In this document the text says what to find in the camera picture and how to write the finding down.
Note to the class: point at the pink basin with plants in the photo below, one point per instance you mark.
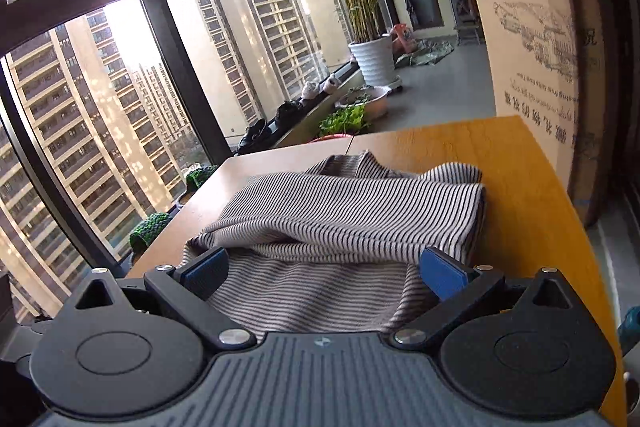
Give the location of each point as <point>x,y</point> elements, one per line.
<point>377,102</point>

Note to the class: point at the green tarp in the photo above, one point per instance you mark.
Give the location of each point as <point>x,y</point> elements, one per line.
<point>425,54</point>

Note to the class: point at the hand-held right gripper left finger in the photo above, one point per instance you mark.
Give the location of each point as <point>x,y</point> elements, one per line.
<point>205,272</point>

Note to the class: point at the white ribbed plant pot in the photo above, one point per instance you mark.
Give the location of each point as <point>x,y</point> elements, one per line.
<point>375,59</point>

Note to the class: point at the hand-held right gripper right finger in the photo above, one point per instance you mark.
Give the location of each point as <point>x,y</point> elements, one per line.
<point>442,274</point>

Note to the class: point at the green leafy plant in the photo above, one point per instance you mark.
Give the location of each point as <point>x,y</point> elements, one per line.
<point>345,119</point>

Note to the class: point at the pink bag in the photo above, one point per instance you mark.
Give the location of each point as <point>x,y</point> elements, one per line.
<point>403,38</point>

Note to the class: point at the red plant pot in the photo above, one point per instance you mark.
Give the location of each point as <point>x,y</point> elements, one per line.
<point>330,137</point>

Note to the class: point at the small wooden stool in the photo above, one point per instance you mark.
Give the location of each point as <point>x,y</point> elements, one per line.
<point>467,29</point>

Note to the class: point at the striped knit garment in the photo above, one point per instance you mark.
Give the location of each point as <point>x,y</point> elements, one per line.
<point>325,217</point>

